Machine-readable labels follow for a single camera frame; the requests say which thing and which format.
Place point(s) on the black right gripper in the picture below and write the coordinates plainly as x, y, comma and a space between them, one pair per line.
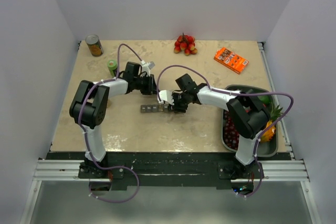
176, 107

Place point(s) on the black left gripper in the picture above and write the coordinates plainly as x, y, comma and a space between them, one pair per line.
151, 86

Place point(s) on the grey weekly pill organizer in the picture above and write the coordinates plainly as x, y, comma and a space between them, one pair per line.
156, 108

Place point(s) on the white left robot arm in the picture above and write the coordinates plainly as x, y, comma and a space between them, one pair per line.
89, 105

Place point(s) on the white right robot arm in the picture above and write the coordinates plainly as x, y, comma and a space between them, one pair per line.
248, 125

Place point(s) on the green cylindrical container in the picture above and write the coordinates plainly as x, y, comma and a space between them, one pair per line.
112, 67

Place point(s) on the bunch of red lychee fruits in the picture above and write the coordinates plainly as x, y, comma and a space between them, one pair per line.
185, 44

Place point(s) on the dark red grape bunch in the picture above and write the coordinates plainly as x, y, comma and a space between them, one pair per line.
230, 134

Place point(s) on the orange cardboard box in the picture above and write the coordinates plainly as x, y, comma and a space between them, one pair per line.
231, 60

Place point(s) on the tin can with dark label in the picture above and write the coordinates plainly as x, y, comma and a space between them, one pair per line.
94, 45

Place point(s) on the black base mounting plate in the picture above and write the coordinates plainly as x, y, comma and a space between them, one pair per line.
123, 169

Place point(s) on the green avocado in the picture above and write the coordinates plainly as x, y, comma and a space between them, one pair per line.
265, 99

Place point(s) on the grey fruit tray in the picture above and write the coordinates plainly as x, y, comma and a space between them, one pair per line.
267, 148

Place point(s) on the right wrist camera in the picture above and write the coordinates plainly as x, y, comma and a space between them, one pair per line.
165, 96

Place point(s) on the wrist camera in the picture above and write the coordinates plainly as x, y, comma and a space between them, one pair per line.
147, 67
165, 96

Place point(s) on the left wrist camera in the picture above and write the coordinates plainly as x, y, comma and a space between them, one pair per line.
147, 67

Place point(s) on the aluminium frame rail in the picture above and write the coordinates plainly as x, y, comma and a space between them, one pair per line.
286, 171

